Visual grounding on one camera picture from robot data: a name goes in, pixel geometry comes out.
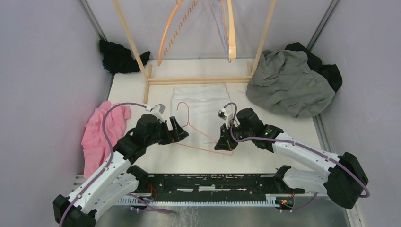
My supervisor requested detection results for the pink wire hanger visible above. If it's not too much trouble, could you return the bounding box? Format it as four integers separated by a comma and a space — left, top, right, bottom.
176, 102, 234, 156

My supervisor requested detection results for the black garment right corner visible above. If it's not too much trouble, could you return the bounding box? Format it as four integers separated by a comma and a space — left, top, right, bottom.
285, 42, 343, 93

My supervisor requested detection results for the wooden hanger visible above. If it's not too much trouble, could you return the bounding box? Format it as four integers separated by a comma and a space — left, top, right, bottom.
227, 0, 237, 60

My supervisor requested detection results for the grey garment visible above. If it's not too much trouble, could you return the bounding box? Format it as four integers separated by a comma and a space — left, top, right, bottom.
246, 50, 335, 118

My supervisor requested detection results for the white skirt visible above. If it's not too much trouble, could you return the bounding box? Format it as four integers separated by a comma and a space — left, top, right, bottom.
171, 84, 230, 149

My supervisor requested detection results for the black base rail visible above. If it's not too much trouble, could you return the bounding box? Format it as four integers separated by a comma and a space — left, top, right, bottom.
133, 174, 305, 202

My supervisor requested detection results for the orange plastic hanger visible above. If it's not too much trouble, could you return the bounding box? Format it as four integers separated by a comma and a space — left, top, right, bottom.
157, 0, 199, 66

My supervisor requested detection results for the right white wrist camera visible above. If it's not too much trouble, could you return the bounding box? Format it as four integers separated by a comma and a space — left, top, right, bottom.
218, 102, 237, 128

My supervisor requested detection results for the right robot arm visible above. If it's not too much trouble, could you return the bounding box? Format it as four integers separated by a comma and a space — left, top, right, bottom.
214, 107, 370, 209

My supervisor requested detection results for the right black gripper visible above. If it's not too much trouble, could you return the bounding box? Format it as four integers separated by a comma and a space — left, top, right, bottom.
215, 121, 254, 151

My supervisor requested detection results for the wooden clothes rack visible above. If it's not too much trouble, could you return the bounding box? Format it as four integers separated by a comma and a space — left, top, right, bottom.
112, 0, 277, 103

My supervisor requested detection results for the black garment corner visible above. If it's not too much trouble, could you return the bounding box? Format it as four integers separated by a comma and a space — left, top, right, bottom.
99, 39, 140, 74
285, 42, 343, 93

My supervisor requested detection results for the pink garment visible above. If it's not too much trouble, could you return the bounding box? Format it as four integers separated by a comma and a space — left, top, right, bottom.
81, 101, 131, 179

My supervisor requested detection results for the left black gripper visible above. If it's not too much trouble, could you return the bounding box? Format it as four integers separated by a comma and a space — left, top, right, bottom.
145, 116, 188, 146

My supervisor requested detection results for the black garment left corner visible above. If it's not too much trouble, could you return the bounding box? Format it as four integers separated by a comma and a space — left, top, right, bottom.
99, 39, 140, 74

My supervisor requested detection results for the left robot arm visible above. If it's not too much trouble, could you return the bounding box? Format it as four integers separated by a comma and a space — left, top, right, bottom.
53, 114, 189, 227

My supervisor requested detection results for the white cable duct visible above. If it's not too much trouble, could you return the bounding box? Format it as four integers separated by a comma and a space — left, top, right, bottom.
115, 195, 292, 209

